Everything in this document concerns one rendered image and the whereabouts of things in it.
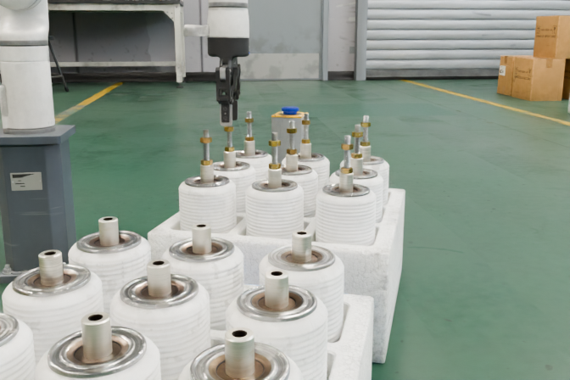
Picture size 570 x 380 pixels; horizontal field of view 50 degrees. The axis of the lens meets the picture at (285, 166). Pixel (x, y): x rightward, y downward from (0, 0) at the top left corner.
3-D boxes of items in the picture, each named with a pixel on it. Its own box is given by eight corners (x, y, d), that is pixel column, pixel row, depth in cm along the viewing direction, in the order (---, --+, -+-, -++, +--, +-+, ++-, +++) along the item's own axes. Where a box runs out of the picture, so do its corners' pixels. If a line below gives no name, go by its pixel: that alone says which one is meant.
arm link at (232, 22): (192, 36, 115) (192, 2, 113) (252, 37, 114) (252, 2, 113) (181, 36, 106) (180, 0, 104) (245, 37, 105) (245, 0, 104)
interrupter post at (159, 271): (142, 298, 59) (141, 266, 58) (153, 288, 61) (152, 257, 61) (166, 300, 59) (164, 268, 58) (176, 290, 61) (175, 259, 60)
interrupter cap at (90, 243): (64, 253, 71) (63, 248, 71) (97, 232, 78) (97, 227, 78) (123, 259, 69) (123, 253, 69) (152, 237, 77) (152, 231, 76)
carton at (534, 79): (561, 100, 442) (566, 58, 435) (529, 101, 440) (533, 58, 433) (540, 96, 471) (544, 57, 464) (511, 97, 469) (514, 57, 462)
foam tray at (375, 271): (151, 334, 103) (146, 232, 99) (229, 254, 140) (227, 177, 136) (384, 365, 94) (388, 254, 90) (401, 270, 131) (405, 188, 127)
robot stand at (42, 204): (-3, 283, 124) (-20, 137, 117) (19, 257, 138) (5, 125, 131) (71, 280, 125) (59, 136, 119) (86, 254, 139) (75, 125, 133)
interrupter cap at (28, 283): (-5, 295, 60) (-6, 288, 60) (41, 266, 67) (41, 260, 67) (64, 303, 58) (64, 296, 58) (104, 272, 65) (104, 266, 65)
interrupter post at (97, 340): (76, 361, 48) (73, 322, 47) (92, 346, 50) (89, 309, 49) (104, 365, 47) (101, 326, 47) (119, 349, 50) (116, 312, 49)
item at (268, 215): (245, 301, 99) (243, 194, 95) (248, 278, 109) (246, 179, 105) (304, 301, 100) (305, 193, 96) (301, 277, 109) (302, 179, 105)
